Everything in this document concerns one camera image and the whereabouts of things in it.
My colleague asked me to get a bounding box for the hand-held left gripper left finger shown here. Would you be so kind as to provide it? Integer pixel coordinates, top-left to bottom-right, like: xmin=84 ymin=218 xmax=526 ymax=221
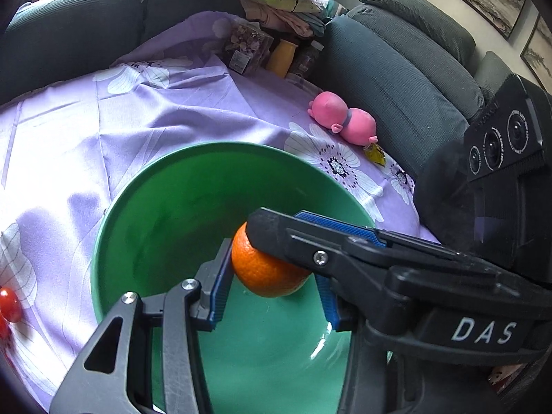
xmin=49 ymin=237 xmax=236 ymax=414

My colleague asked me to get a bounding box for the yellow paper tag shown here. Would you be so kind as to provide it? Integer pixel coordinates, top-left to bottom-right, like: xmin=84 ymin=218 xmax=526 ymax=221
xmin=364 ymin=144 xmax=386 ymax=168

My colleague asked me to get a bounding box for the clear box of dried flowers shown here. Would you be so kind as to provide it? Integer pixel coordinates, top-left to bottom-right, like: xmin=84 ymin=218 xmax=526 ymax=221
xmin=218 ymin=21 xmax=274 ymax=75

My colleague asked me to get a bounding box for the green plastic bowl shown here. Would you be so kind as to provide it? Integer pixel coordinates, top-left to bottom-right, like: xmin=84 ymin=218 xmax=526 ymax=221
xmin=92 ymin=141 xmax=391 ymax=414

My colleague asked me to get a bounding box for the yellow bottle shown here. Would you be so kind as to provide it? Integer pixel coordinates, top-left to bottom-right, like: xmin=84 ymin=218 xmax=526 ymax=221
xmin=265 ymin=39 xmax=300 ymax=79

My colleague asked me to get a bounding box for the dark grey sofa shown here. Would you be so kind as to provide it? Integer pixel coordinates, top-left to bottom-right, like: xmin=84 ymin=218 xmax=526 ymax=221
xmin=0 ymin=0 xmax=514 ymax=234

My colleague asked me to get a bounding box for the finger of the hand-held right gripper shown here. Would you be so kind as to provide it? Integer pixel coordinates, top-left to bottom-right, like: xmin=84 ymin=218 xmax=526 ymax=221
xmin=247 ymin=208 xmax=415 ymax=334
xmin=295 ymin=210 xmax=475 ymax=257

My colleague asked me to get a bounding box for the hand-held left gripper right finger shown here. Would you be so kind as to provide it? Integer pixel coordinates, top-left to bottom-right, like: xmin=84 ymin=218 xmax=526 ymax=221
xmin=316 ymin=274 xmax=406 ymax=414

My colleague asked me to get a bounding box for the pile of folded clothes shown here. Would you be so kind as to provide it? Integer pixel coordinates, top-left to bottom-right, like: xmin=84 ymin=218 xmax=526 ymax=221
xmin=230 ymin=0 xmax=335 ymax=37

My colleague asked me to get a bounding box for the dark jar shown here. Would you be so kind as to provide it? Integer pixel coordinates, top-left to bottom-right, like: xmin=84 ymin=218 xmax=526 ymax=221
xmin=288 ymin=41 xmax=324 ymax=79

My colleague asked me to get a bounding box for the purple floral bed sheet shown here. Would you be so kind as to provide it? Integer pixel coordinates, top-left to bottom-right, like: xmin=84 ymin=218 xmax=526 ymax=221
xmin=0 ymin=11 xmax=441 ymax=414

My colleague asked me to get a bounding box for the orange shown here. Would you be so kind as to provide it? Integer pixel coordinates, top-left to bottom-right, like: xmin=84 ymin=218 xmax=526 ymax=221
xmin=231 ymin=222 xmax=312 ymax=298

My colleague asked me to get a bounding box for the red tomato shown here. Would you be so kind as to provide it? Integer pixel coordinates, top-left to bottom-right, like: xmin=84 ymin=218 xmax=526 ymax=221
xmin=0 ymin=287 xmax=22 ymax=324

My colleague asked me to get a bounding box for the pink plush toy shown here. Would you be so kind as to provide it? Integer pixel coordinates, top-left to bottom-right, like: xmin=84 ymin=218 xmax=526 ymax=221
xmin=307 ymin=91 xmax=379 ymax=145

